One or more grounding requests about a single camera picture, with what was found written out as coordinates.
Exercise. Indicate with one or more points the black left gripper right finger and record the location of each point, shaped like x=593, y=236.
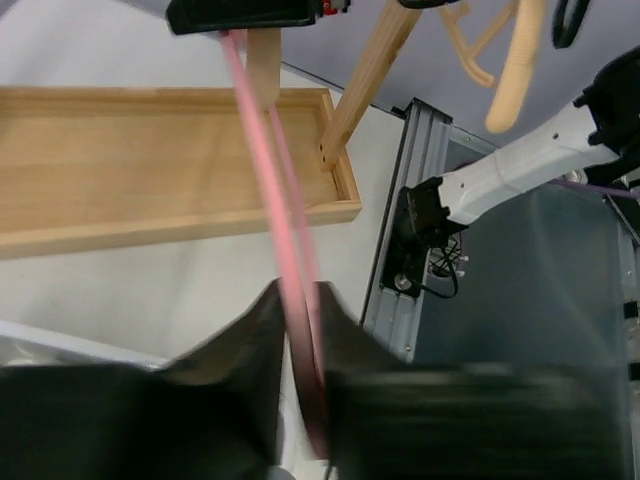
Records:
x=351, y=354

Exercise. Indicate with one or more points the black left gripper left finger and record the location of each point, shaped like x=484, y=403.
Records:
x=244, y=358

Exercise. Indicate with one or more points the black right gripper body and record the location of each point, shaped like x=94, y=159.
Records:
x=201, y=16

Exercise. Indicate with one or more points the pink plastic hanger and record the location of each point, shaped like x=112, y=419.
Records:
x=292, y=244

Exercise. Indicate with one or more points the wooden hanger of dark skirt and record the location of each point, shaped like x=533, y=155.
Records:
x=263, y=64

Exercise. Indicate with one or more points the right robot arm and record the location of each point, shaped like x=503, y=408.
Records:
x=502, y=58

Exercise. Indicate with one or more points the wooden clothes rack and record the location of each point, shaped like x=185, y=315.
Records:
x=115, y=133

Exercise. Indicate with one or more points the white plastic basket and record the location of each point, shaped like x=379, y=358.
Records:
x=23, y=345

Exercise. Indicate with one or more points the aluminium mounting rail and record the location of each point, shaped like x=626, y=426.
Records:
x=445, y=179

